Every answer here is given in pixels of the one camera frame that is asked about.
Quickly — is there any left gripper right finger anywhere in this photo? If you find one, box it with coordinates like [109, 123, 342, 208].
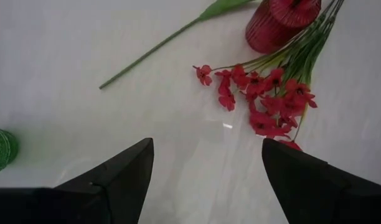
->
[261, 138, 381, 224]

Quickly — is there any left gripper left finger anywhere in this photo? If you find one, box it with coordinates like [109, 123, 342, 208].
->
[0, 138, 155, 224]

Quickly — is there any large red flower bunch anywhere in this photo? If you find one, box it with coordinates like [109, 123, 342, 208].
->
[192, 0, 346, 152]

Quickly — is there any dark tulip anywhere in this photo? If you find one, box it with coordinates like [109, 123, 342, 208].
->
[98, 0, 256, 90]

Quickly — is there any green glass vase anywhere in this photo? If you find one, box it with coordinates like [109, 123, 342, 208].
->
[0, 126, 21, 177]

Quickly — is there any red ribbed glass vase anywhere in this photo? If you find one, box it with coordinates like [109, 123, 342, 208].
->
[245, 0, 322, 55]

